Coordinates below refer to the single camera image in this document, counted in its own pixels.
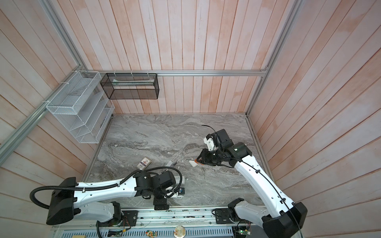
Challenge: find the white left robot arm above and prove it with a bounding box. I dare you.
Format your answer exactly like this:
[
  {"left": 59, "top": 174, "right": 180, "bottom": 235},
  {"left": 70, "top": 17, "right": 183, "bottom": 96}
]
[{"left": 38, "top": 167, "right": 182, "bottom": 225}]

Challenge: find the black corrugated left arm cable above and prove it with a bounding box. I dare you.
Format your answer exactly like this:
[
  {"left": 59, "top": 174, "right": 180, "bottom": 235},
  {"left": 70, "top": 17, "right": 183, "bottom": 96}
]
[{"left": 29, "top": 166, "right": 183, "bottom": 210}]

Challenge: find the small colourful charm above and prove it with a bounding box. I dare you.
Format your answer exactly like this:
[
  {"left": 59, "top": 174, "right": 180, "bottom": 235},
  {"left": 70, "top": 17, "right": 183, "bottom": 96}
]
[{"left": 145, "top": 230, "right": 158, "bottom": 238}]

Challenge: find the white wire mesh shelf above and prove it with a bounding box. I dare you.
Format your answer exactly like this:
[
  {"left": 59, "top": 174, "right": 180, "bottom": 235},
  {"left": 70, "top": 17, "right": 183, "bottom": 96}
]
[{"left": 47, "top": 71, "right": 115, "bottom": 144}]

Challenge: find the white wide remote cover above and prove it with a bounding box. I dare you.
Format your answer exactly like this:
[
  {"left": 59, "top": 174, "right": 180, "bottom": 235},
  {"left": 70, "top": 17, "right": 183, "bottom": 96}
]
[{"left": 189, "top": 160, "right": 197, "bottom": 167}]

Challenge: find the white slim remote control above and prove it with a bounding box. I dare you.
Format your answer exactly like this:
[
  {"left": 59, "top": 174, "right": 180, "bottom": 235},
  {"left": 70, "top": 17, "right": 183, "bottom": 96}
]
[{"left": 175, "top": 176, "right": 186, "bottom": 185}]

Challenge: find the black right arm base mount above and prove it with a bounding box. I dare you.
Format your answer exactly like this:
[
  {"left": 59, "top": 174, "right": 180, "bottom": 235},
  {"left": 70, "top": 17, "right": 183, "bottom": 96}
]
[{"left": 211, "top": 208, "right": 251, "bottom": 224}]

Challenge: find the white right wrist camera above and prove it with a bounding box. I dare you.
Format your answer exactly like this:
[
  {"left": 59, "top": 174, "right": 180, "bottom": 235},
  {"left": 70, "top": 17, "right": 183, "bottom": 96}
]
[{"left": 203, "top": 135, "right": 215, "bottom": 152}]

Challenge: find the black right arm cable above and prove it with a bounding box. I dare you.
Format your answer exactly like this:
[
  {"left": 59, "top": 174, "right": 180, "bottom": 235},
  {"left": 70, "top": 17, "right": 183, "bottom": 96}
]
[{"left": 201, "top": 124, "right": 304, "bottom": 238}]

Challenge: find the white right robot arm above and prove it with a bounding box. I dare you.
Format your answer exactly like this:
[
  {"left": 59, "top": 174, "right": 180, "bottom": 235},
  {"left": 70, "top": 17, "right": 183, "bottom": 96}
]
[{"left": 195, "top": 130, "right": 308, "bottom": 238}]

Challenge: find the round gold white badge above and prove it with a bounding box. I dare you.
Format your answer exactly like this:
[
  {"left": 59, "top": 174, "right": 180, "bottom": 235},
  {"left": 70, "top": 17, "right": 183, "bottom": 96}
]
[{"left": 173, "top": 225, "right": 186, "bottom": 238}]

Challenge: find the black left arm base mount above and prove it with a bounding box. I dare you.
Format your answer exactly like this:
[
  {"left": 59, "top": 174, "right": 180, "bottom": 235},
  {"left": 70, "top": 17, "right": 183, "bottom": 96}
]
[{"left": 122, "top": 210, "right": 139, "bottom": 228}]

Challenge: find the playing card box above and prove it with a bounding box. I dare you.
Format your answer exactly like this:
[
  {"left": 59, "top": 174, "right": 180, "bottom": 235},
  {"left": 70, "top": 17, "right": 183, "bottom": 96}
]
[{"left": 137, "top": 157, "right": 152, "bottom": 171}]

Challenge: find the black wire mesh basket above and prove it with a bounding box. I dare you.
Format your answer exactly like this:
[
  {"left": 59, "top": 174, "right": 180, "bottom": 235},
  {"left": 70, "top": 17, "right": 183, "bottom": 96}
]
[{"left": 100, "top": 72, "right": 160, "bottom": 100}]

